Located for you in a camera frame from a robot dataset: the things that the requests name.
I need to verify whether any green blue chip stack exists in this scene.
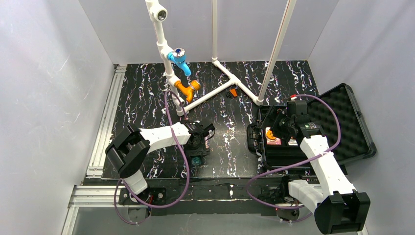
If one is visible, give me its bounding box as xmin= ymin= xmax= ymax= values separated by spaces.
xmin=191 ymin=156 xmax=202 ymax=166

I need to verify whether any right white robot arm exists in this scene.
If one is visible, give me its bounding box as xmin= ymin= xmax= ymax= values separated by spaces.
xmin=259 ymin=100 xmax=370 ymax=235

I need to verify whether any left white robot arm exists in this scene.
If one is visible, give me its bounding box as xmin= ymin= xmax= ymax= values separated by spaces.
xmin=105 ymin=119 xmax=215 ymax=194

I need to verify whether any yellow big blind button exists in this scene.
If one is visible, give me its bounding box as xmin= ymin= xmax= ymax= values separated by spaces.
xmin=265 ymin=127 xmax=277 ymax=141

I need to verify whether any white card deck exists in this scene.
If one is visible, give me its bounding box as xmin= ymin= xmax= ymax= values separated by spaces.
xmin=287 ymin=138 xmax=298 ymax=146

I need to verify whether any red card deck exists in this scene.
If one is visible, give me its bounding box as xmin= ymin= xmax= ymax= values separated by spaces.
xmin=265 ymin=137 xmax=282 ymax=145

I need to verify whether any black poker carrying case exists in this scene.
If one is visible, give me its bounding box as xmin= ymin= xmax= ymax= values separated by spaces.
xmin=246 ymin=83 xmax=377 ymax=172

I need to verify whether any small orange black clip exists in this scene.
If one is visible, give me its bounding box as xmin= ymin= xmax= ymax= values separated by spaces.
xmin=226 ymin=88 xmax=239 ymax=98

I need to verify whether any orange plastic faucet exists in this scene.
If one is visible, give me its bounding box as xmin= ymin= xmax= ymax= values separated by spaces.
xmin=174 ymin=80 xmax=201 ymax=102

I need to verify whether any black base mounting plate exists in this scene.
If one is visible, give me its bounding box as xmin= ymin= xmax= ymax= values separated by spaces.
xmin=118 ymin=178 xmax=308 ymax=220

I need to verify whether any blue plastic faucet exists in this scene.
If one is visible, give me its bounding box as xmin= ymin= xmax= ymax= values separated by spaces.
xmin=167 ymin=47 xmax=191 ymax=77

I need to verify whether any white pvc pipe frame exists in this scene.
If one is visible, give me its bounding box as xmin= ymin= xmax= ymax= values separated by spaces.
xmin=144 ymin=0 xmax=297 ymax=117

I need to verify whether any aluminium frame rail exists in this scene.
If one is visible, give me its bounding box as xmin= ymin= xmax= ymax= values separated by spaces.
xmin=61 ymin=65 xmax=127 ymax=235

